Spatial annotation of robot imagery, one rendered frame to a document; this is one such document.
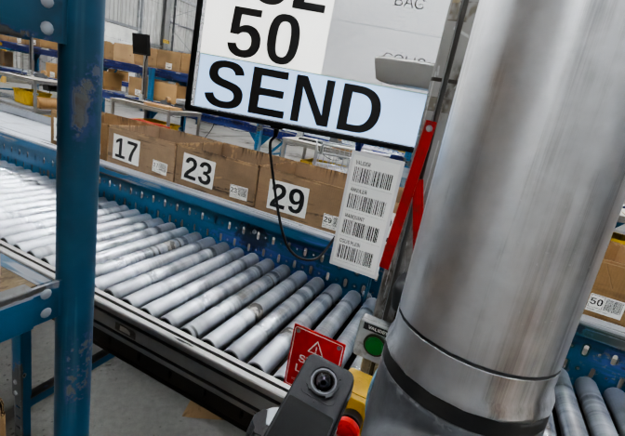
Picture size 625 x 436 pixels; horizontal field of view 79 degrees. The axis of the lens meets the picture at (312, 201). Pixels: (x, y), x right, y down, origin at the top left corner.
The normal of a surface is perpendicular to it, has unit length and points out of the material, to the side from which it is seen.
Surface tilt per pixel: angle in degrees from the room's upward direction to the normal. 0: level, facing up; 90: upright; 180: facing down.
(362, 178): 90
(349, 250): 90
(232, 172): 91
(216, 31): 86
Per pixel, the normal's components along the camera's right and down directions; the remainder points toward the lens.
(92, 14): 0.82, 0.29
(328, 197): -0.41, 0.17
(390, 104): -0.07, 0.17
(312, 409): 0.03, -0.75
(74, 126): 0.34, 0.29
